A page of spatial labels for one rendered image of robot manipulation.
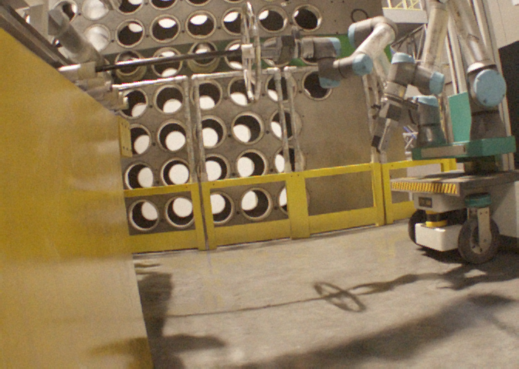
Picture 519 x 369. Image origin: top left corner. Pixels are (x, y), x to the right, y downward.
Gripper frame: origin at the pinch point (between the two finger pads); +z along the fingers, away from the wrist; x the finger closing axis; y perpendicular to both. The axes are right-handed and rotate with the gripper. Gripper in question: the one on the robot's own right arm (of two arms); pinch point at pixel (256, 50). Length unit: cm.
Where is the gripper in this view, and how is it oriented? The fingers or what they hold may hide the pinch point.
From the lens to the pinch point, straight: 175.4
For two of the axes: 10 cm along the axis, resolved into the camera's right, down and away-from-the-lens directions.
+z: -9.9, 1.1, -1.4
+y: 1.4, 9.6, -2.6
